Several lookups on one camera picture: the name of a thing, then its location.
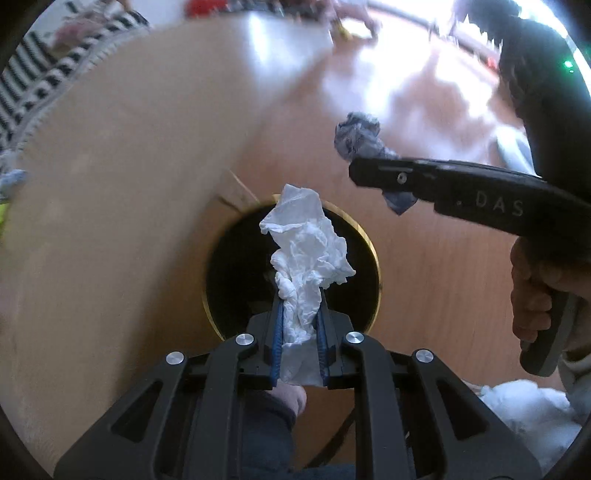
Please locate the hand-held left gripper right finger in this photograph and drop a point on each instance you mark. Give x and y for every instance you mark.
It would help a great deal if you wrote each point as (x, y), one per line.
(323, 341)

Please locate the grey blue paper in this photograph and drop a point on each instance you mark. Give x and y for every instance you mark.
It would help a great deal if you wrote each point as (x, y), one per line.
(358, 134)

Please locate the red plastic bag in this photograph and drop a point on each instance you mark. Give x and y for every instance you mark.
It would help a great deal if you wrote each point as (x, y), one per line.
(205, 7)

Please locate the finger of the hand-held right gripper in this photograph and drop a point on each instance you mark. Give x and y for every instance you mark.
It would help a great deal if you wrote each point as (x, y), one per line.
(392, 177)

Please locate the crumpled blue white paper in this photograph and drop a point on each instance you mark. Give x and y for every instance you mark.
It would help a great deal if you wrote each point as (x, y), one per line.
(11, 182)

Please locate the white tissue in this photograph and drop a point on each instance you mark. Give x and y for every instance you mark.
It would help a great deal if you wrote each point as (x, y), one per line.
(307, 249)

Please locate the black bin gold rim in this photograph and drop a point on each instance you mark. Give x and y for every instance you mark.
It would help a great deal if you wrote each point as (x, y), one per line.
(231, 277)

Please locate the person's right hand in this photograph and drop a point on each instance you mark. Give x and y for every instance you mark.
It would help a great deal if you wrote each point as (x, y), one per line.
(528, 295)

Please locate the black white striped blanket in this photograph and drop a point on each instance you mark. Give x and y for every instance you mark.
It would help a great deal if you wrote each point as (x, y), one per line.
(27, 83)

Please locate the white crumpled cloth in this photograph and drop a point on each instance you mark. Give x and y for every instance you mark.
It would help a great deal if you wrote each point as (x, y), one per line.
(531, 410)

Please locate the yellow green snack packet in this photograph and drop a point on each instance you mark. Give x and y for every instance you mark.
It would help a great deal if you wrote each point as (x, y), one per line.
(2, 221)

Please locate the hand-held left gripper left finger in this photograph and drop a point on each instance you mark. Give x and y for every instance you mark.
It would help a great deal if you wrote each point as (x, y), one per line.
(276, 341)

